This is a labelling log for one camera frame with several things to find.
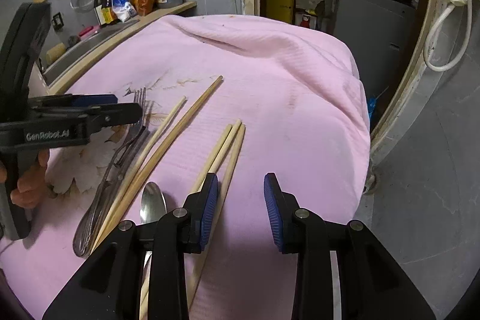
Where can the steel sink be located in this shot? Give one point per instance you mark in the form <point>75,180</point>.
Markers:
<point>82,46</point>

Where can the steel scrubber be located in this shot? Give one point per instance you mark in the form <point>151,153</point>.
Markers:
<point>72,40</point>

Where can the metal spoon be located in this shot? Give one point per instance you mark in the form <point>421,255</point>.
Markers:
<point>152,202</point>

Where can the metal fork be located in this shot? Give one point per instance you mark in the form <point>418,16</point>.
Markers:
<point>86,230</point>
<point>129,147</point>

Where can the pink brush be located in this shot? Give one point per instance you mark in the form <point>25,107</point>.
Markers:
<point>88,31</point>

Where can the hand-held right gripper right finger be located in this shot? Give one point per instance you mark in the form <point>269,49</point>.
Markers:
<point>272,211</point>

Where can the tan loofah sponge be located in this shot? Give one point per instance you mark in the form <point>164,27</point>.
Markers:
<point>56,52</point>

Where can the person's left hand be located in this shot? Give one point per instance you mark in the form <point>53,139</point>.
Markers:
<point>33,183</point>

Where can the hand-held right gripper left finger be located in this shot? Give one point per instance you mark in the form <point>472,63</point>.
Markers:
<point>208,209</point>

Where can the white salt bag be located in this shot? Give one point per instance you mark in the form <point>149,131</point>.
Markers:
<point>123,7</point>

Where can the small red bottle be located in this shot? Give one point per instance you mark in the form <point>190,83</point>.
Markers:
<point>305,21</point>

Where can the black wall socket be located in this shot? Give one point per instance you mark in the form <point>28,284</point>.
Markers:
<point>57,20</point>

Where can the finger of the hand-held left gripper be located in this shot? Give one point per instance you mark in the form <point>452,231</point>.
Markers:
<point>93,100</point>
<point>120,115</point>

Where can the dark pump bottle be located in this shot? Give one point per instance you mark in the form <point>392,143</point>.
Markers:
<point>97,7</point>

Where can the wooden chopstick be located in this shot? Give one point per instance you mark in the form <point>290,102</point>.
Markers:
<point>214,154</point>
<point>232,162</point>
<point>180,125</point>
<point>167,123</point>
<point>228,140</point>

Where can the grey cabinet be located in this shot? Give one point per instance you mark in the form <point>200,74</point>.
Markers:
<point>375,35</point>

